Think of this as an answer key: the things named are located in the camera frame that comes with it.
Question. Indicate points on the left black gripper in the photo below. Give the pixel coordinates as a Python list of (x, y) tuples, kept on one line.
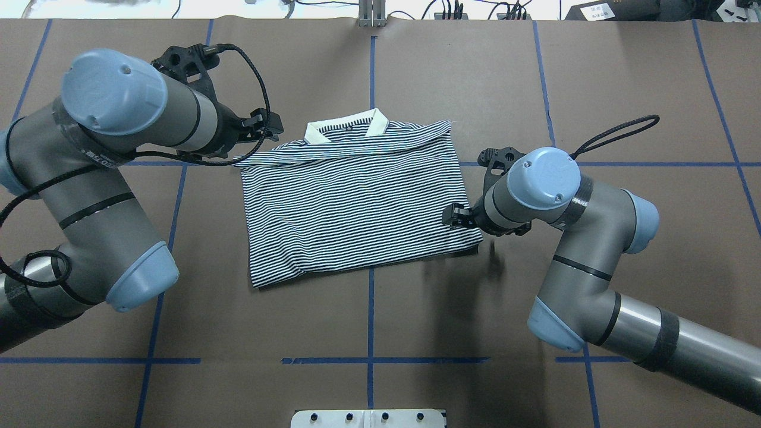
[(228, 129)]

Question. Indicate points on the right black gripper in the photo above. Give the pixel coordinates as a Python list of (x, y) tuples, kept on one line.
[(477, 217)]

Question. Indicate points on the navy white striped polo shirt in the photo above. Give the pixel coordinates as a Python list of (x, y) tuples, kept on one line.
[(354, 192)]

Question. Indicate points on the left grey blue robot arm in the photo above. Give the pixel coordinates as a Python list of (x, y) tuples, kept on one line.
[(112, 108)]

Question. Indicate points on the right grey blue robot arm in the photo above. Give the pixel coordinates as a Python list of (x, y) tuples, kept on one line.
[(575, 305)]

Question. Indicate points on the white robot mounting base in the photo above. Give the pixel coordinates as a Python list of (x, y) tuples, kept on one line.
[(406, 417)]

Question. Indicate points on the black box with label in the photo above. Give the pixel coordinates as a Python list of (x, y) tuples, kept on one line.
[(614, 11)]

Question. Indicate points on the aluminium frame post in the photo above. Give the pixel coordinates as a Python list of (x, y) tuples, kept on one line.
[(372, 13)]

